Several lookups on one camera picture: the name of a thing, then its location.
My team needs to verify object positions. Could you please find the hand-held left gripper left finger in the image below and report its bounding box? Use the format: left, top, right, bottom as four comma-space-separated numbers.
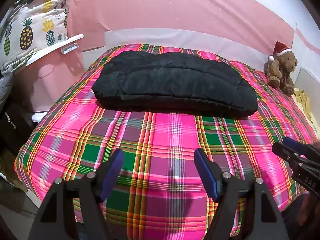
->
27, 148, 125, 240

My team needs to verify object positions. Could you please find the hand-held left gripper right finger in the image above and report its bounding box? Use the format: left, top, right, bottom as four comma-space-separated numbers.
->
194, 148, 290, 240

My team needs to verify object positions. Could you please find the black puffer jacket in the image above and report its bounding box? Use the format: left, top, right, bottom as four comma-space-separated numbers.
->
91, 51, 258, 117

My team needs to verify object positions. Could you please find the yellow cloth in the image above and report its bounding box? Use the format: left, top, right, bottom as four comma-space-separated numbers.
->
294, 89, 313, 120

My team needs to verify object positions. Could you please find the black bag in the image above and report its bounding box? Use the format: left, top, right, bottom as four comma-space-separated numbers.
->
0, 102, 34, 150

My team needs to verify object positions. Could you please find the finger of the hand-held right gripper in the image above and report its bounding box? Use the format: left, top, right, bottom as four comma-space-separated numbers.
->
272, 142, 300, 162
282, 137, 310, 155

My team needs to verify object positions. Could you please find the white plastic shelf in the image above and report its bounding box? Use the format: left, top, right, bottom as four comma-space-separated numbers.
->
26, 34, 85, 67

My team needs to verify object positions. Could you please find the pink green plaid blanket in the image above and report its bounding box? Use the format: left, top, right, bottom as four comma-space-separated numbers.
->
14, 44, 320, 240

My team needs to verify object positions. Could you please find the brown teddy bear santa hat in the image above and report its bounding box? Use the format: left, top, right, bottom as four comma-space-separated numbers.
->
264, 41, 298, 97

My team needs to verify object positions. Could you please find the pineapple print pillow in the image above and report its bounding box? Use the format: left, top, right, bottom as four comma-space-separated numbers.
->
0, 0, 70, 75

